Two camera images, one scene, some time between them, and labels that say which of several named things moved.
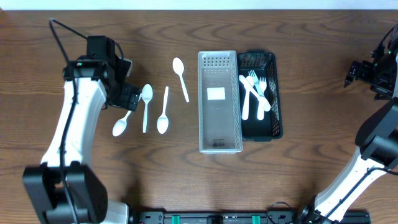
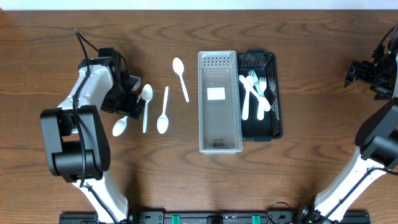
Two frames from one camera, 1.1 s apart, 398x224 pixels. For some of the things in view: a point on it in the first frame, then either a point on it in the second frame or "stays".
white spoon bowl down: x=162 y=122 stays
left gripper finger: x=129 y=96 -> x=137 y=108
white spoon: x=146 y=93 stays
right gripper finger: x=352 y=75 stays
